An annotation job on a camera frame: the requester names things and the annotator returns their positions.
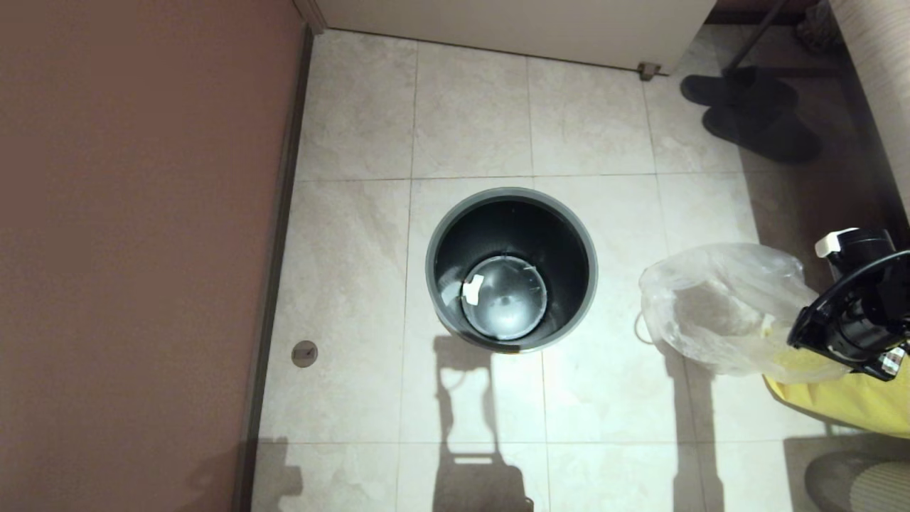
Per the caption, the beige striped upholstered furniture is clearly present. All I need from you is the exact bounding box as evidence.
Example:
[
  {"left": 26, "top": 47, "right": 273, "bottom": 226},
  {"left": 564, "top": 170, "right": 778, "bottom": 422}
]
[{"left": 828, "top": 0, "right": 910, "bottom": 214}]

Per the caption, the dark furniture leg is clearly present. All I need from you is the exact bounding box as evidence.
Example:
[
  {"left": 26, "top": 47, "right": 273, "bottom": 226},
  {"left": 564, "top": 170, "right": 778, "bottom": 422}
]
[{"left": 724, "top": 0, "right": 792, "bottom": 75}]

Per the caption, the black slipper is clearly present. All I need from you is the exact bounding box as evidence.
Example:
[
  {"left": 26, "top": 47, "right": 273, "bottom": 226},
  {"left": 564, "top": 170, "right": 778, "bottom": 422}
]
[
  {"left": 680, "top": 66, "right": 799, "bottom": 110},
  {"left": 702, "top": 100, "right": 823, "bottom": 164}
]

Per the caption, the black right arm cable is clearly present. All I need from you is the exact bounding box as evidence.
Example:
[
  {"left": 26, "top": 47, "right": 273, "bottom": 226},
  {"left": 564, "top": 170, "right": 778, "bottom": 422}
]
[{"left": 814, "top": 252, "right": 910, "bottom": 314}]

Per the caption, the clear plastic trash bag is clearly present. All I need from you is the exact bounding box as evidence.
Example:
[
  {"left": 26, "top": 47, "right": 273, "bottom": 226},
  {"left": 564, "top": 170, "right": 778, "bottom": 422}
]
[{"left": 638, "top": 242, "right": 854, "bottom": 385}]

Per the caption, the grey fuzzy object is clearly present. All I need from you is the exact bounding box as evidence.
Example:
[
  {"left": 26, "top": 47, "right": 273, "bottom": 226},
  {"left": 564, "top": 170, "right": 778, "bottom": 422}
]
[{"left": 795, "top": 0, "right": 837, "bottom": 53}]

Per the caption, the beige door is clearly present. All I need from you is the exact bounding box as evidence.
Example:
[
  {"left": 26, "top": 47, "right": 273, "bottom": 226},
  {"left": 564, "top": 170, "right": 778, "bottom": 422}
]
[{"left": 316, "top": 0, "right": 717, "bottom": 75}]

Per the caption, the black round trash bin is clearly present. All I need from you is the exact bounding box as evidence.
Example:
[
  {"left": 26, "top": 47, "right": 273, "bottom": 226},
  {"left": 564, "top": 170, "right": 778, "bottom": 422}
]
[{"left": 425, "top": 187, "right": 599, "bottom": 355}]

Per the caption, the yellow bag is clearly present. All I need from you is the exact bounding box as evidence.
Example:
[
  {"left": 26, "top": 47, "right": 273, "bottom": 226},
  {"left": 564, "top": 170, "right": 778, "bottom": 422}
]
[{"left": 762, "top": 313, "right": 910, "bottom": 439}]

